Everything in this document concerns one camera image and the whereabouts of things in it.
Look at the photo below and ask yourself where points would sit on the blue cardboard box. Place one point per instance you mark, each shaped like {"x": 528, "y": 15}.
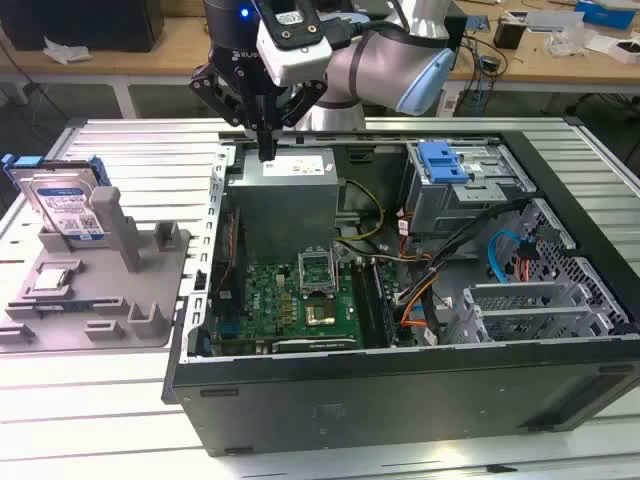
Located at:
{"x": 610, "y": 12}

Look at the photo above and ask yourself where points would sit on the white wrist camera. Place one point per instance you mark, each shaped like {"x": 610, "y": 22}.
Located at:
{"x": 300, "y": 65}

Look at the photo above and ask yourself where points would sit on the metal optical drive bay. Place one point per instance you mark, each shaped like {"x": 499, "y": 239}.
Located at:
{"x": 450, "y": 210}

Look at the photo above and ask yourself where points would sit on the silver CPU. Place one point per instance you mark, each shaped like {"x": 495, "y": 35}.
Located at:
{"x": 50, "y": 280}

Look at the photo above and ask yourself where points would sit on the large black box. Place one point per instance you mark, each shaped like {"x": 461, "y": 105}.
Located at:
{"x": 75, "y": 25}

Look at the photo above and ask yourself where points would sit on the black rear fan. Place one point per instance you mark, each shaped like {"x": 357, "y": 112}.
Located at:
{"x": 240, "y": 240}

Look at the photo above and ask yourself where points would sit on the small black cube container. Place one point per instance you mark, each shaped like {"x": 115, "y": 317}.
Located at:
{"x": 510, "y": 35}

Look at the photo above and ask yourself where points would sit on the grey flat card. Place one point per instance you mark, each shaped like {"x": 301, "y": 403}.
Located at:
{"x": 550, "y": 21}

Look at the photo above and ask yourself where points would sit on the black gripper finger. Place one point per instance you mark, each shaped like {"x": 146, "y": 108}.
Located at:
{"x": 220, "y": 92}
{"x": 305, "y": 100}

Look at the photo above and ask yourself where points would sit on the black RAM slot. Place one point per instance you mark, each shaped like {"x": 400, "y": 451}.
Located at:
{"x": 385, "y": 302}
{"x": 363, "y": 302}
{"x": 370, "y": 302}
{"x": 378, "y": 302}

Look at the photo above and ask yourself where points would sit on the white box with black insert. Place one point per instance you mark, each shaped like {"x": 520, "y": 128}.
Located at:
{"x": 625, "y": 55}

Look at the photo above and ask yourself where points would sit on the blue plastic latch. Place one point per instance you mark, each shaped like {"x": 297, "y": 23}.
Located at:
{"x": 440, "y": 165}

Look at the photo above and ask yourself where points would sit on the wooden desk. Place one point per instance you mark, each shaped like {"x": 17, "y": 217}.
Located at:
{"x": 165, "y": 55}

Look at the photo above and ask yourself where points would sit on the dark RAM stick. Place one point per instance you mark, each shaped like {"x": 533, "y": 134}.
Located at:
{"x": 55, "y": 306}

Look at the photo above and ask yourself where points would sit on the grey power supply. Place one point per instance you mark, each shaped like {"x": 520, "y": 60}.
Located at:
{"x": 280, "y": 210}

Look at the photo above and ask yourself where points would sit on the grey parts rack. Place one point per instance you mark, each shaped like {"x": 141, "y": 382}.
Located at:
{"x": 100, "y": 285}

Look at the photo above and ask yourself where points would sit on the green motherboard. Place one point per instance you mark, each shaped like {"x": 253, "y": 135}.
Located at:
{"x": 270, "y": 300}

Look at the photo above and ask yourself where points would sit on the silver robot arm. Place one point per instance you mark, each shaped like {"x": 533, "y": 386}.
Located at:
{"x": 380, "y": 60}

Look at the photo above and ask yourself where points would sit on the metal disk bay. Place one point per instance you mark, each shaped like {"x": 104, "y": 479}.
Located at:
{"x": 525, "y": 316}

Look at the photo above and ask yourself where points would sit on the hard disk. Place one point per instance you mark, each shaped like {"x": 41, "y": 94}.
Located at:
{"x": 55, "y": 200}

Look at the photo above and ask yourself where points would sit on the clear plastic bag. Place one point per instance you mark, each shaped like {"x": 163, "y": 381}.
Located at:
{"x": 565, "y": 40}

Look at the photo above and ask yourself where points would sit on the black tower box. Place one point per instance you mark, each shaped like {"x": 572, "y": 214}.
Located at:
{"x": 457, "y": 30}

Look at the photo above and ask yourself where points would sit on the crumpled white paper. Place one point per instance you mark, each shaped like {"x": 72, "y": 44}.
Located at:
{"x": 65, "y": 52}

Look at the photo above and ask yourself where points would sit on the black graphics card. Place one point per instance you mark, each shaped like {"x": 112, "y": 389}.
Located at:
{"x": 315, "y": 345}

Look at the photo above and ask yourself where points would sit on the black PC case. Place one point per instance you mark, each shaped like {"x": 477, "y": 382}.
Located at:
{"x": 350, "y": 400}

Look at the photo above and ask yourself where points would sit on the black camera bracket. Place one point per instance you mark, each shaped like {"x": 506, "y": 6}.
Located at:
{"x": 295, "y": 37}

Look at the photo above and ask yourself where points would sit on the CPU socket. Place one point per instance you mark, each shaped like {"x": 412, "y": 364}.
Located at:
{"x": 320, "y": 315}

